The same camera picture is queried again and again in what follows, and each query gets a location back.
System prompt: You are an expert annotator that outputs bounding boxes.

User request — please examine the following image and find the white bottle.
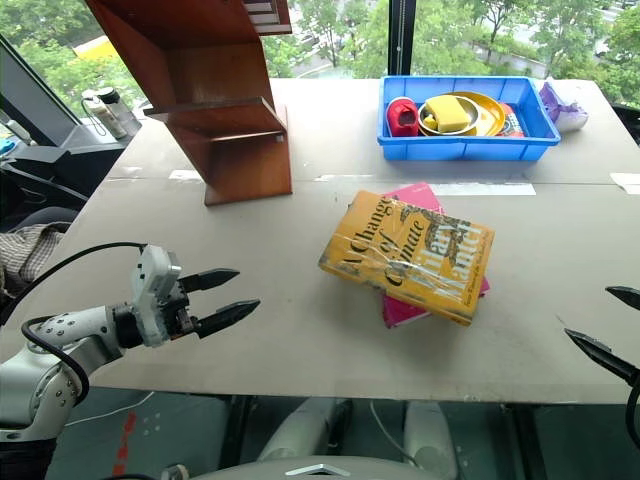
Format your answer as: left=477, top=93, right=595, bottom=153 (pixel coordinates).
left=80, top=90, right=129, bottom=141

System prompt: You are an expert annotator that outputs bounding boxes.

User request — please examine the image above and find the pink book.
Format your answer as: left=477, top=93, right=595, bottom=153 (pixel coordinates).
left=380, top=181, right=492, bottom=330

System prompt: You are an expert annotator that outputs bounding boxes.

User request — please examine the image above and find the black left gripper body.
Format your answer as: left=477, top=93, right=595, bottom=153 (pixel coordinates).
left=160, top=279, right=202, bottom=342

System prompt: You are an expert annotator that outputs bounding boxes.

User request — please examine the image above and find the long white tape strip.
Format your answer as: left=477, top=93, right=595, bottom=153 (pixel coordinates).
left=428, top=181, right=537, bottom=198

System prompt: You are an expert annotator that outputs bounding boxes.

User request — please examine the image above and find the red toy shoe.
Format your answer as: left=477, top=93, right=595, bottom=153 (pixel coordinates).
left=385, top=97, right=421, bottom=138

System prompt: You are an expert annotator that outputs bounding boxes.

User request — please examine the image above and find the brown wooden bookshelf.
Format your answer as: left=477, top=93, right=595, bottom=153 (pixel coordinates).
left=84, top=0, right=294, bottom=208

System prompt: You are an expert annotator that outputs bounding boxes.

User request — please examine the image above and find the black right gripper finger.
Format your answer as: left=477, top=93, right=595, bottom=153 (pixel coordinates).
left=564, top=327, right=640, bottom=387
left=604, top=285, right=640, bottom=312

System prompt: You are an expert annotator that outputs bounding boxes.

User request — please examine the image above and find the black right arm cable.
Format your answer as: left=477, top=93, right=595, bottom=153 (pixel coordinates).
left=625, top=383, right=640, bottom=451

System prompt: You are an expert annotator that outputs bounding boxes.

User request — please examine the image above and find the white floor cable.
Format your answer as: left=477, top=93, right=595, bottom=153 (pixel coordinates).
left=63, top=390, right=157, bottom=429

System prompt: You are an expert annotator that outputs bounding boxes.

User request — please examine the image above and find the red snack packet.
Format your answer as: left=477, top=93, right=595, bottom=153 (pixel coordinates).
left=497, top=101, right=529, bottom=139

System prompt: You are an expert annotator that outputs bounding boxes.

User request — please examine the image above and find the yellow plate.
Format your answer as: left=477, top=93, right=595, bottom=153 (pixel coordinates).
left=438, top=90, right=508, bottom=138

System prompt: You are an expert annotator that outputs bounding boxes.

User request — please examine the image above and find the purple white plastic bag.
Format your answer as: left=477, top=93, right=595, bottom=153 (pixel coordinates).
left=538, top=79, right=591, bottom=134

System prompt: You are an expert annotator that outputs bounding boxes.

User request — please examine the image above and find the white tape piece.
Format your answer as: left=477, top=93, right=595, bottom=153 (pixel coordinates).
left=610, top=171, right=640, bottom=196

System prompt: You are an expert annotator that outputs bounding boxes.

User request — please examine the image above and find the checkered cloth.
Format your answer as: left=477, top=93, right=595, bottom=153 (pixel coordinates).
left=0, top=221, right=70, bottom=302

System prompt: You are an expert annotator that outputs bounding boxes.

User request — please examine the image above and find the yellow sponge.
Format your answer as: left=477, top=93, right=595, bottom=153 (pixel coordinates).
left=423, top=95, right=469, bottom=134

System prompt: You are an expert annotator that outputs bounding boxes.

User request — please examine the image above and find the yellow book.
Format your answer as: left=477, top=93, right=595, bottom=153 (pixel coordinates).
left=317, top=189, right=497, bottom=328

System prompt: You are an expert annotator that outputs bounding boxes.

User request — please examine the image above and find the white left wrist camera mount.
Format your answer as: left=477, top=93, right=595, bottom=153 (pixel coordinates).
left=129, top=244, right=184, bottom=348

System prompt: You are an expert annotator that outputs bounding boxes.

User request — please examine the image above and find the metal bowl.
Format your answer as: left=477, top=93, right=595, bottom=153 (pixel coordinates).
left=416, top=95, right=483, bottom=138

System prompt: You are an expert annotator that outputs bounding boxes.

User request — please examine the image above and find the grey robot torso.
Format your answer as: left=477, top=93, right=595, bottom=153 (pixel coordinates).
left=191, top=453, right=427, bottom=480

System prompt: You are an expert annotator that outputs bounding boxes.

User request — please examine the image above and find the black table leg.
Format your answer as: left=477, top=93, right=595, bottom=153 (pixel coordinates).
left=218, top=394, right=257, bottom=467

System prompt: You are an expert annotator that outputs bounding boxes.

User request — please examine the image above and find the black window pillar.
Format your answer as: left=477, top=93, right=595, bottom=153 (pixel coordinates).
left=388, top=0, right=414, bottom=79

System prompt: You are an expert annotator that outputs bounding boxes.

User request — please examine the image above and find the clear bottle black cap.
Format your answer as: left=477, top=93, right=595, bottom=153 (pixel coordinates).
left=96, top=86, right=144, bottom=137

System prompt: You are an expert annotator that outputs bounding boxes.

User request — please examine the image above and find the black chair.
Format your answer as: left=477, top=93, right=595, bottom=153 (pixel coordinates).
left=0, top=143, right=127, bottom=236

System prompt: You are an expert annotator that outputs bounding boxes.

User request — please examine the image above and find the blue plastic bin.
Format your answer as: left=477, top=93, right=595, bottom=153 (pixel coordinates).
left=375, top=75, right=562, bottom=163

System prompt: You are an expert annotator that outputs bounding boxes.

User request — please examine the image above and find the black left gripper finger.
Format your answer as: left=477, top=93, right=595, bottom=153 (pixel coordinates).
left=178, top=267, right=242, bottom=295
left=192, top=298, right=262, bottom=340

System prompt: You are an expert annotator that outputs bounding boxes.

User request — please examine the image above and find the white robot leg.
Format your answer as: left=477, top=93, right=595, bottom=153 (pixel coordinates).
left=401, top=401, right=459, bottom=480
left=256, top=398, right=347, bottom=464

